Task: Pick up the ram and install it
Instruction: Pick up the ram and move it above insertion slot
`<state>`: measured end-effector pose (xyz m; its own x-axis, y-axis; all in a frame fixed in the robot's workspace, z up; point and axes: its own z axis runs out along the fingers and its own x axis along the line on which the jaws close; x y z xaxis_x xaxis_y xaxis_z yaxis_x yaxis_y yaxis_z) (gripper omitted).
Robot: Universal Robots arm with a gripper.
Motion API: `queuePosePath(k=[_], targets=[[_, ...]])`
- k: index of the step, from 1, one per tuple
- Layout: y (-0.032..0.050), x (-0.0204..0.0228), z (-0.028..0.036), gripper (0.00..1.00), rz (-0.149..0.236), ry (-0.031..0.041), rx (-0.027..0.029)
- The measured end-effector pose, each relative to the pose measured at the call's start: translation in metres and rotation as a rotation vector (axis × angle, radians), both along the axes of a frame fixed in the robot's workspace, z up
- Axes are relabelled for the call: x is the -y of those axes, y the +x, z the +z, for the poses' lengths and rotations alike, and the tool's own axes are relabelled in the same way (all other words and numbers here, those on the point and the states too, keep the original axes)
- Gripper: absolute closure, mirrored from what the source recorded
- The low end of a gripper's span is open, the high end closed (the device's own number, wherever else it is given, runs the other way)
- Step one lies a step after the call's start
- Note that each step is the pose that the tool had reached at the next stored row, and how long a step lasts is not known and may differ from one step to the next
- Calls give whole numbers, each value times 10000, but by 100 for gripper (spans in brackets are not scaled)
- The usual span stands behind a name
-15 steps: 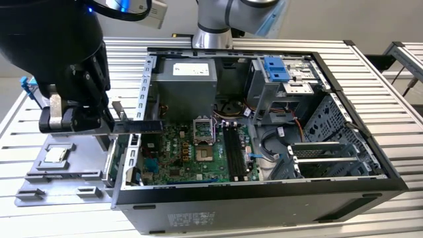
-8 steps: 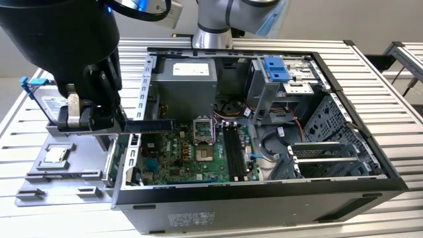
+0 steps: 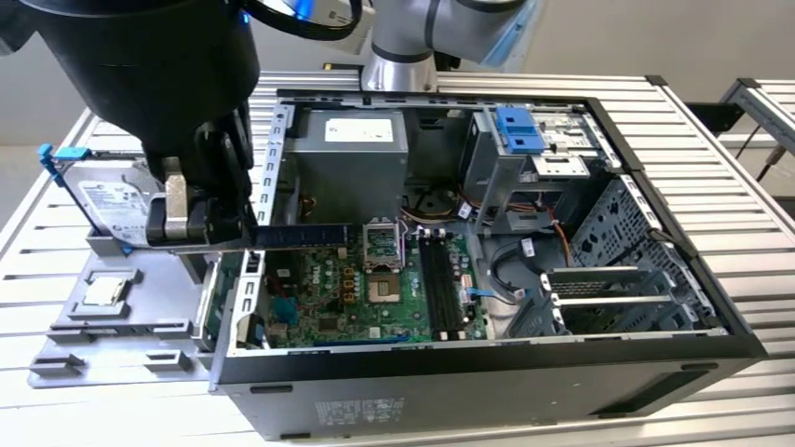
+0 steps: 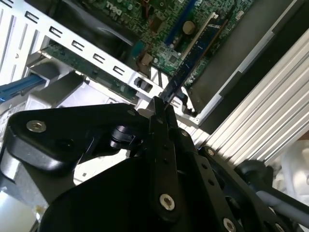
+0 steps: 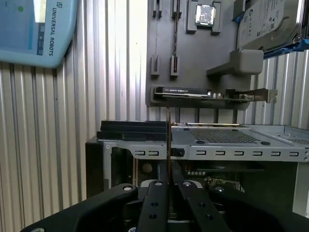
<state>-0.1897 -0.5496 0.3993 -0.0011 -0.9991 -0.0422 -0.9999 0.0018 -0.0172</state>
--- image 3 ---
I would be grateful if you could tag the black PC case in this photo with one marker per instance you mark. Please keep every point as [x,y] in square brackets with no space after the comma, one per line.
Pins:
[496,400]

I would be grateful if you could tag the grey parts rack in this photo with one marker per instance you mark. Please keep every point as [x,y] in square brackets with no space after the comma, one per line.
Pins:
[155,302]

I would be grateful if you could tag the blue expansion slot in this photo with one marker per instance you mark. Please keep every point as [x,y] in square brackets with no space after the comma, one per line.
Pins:
[366,341]

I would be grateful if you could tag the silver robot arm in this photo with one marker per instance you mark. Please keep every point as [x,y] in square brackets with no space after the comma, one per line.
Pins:
[403,28]

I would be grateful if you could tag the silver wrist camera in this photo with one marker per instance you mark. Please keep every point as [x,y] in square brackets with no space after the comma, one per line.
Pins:
[348,28]

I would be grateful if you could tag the grey metal disk bay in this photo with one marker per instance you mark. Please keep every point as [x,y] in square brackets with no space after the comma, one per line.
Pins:
[596,302]

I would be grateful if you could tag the metal slat side table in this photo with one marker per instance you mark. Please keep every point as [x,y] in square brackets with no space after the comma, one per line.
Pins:
[770,102]

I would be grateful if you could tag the yellow black connector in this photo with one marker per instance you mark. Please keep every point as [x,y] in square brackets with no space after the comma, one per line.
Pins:
[330,66]

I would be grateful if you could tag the silver CPU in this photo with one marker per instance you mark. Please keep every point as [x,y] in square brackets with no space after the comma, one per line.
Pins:
[106,293]

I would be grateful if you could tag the black metal bracket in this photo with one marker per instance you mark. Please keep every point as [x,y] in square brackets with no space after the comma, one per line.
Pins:
[714,116]

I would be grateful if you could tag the black RAM slot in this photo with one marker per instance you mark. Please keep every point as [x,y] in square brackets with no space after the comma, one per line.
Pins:
[450,284]
[428,284]
[442,284]
[435,284]

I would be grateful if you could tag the green graphics card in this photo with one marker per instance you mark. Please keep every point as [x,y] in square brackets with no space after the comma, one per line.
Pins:
[223,298]

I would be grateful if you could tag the grey power supply unit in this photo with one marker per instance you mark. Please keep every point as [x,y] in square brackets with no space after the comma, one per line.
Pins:
[348,181]

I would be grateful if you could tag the hard disk in blue carrier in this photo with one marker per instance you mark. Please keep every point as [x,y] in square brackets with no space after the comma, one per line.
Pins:
[99,200]

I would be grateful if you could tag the RAM stick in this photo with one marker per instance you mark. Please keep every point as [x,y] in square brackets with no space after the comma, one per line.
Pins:
[115,332]
[304,235]

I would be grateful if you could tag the blue plastic drive bracket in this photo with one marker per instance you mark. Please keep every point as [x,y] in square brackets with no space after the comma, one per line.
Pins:
[518,139]

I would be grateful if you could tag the grey metal drive cage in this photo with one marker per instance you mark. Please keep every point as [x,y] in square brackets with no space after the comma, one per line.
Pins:
[496,177]

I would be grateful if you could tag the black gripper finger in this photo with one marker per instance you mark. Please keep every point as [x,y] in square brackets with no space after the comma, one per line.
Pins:
[232,221]
[227,153]

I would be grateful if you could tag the CPU socket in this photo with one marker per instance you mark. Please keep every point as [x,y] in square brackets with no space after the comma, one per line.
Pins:
[384,288]

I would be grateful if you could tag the green motherboard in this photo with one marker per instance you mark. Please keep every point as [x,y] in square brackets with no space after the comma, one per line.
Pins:
[330,321]

